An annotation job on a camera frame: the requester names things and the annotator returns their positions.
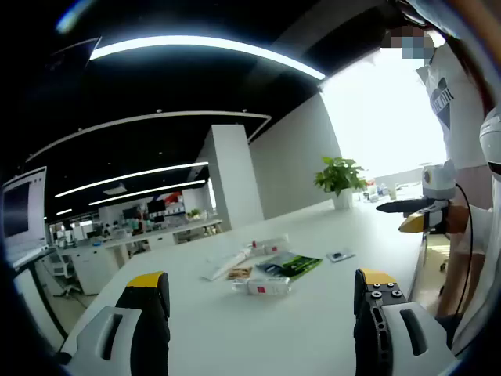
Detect curved white ceiling rail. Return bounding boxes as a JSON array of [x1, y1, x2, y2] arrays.
[[25, 111, 273, 164]]

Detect person's right hand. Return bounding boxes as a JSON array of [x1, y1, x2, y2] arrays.
[[447, 203, 470, 235]]

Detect small clear skincare sachet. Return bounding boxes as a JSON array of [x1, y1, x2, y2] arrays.
[[325, 248, 357, 263]]

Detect white skincare tube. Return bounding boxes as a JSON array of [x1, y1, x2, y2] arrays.
[[201, 249, 256, 282]]

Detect white office chair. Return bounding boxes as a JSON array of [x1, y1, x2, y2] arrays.
[[49, 250, 83, 298]]

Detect white chest-worn device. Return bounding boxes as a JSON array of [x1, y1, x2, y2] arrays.
[[479, 109, 501, 175]]

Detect wooden slatted stool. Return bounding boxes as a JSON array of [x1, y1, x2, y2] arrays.
[[424, 234, 451, 273]]

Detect green black skincare mask packet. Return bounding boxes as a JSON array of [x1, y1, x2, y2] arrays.
[[255, 251, 324, 281]]

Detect white office counter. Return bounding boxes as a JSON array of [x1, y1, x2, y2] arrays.
[[56, 219, 224, 295]]

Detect thin ceiling light strip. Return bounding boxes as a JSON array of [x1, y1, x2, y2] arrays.
[[88, 179, 207, 207], [54, 161, 211, 199]]

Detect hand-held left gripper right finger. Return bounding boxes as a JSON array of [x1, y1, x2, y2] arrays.
[[353, 267, 457, 376]]

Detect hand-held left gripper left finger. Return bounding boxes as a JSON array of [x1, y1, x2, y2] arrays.
[[58, 271, 171, 376]]

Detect gold skincare sachet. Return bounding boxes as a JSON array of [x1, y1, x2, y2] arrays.
[[225, 266, 254, 281]]

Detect green potted plant white pot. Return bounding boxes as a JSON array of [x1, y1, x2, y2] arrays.
[[314, 155, 368, 211]]

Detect bright window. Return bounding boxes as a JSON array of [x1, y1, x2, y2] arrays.
[[319, 54, 449, 179]]

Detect wide ceiling light strip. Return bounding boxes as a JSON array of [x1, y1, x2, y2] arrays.
[[88, 34, 328, 81]]

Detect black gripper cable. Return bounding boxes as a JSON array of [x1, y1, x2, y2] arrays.
[[453, 182, 474, 318]]

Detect white skincare bottle red square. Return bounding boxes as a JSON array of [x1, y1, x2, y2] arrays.
[[244, 242, 286, 256], [230, 276, 294, 298]]

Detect white skincare bottle red collar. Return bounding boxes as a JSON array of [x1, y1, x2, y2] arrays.
[[250, 233, 290, 248]]

